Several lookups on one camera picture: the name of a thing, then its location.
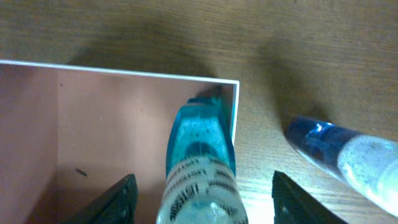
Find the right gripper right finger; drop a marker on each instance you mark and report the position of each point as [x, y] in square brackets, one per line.
[294, 205]

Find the teal mouthwash bottle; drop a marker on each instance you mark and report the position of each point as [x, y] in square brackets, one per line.
[201, 169]

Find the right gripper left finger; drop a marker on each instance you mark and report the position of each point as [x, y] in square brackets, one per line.
[115, 206]

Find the blue hand soap pump bottle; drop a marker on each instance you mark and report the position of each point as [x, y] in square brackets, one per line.
[365, 162]

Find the white cardboard box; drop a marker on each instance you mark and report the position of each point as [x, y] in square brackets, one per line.
[70, 133]

